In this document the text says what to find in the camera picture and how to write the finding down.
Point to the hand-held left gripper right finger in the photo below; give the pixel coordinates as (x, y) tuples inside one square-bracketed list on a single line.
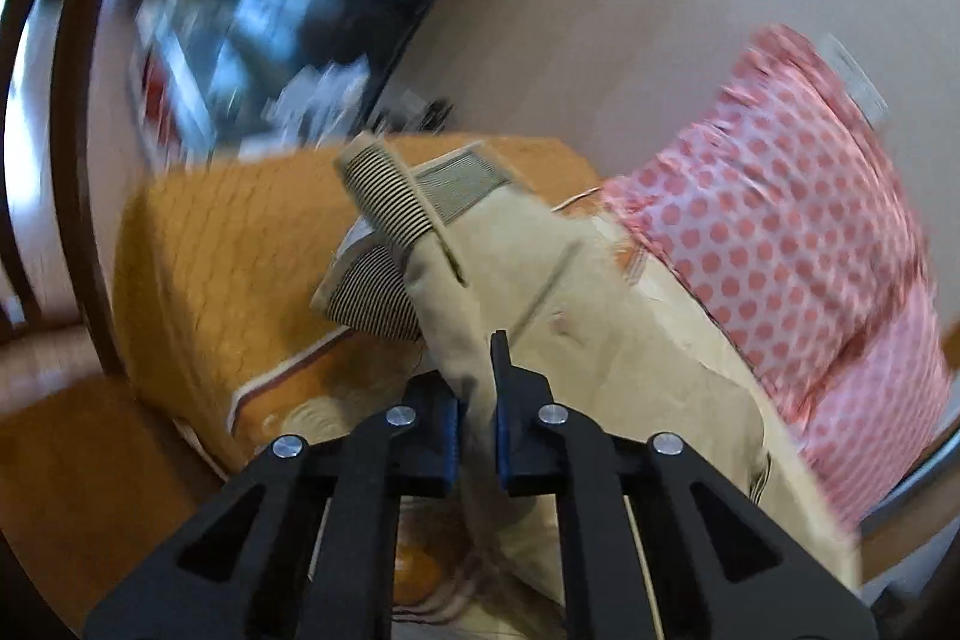
[(502, 443)]

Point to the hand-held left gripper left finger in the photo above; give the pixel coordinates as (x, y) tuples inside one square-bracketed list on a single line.
[(448, 443)]

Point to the beige pants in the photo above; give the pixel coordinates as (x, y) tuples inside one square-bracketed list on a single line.
[(570, 325)]

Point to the pink polka dot pillow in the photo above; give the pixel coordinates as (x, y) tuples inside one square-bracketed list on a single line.
[(765, 220), (877, 415)]

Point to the dark wooden door frame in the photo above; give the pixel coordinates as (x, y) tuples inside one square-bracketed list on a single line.
[(75, 175)]

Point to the orange quilted bedspread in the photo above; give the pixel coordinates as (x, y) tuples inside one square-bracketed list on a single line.
[(225, 265)]

